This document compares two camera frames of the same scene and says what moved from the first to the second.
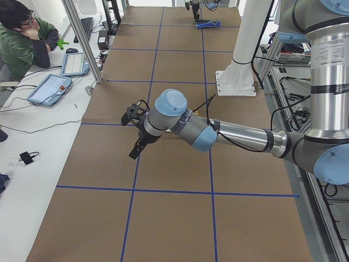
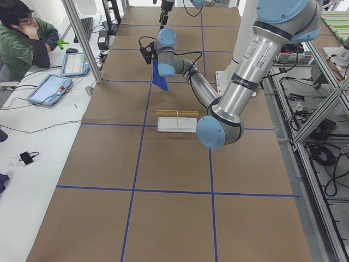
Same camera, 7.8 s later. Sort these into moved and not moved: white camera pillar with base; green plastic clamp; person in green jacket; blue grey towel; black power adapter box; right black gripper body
Moved: right black gripper body; blue grey towel
Not moved: black power adapter box; green plastic clamp; white camera pillar with base; person in green jacket
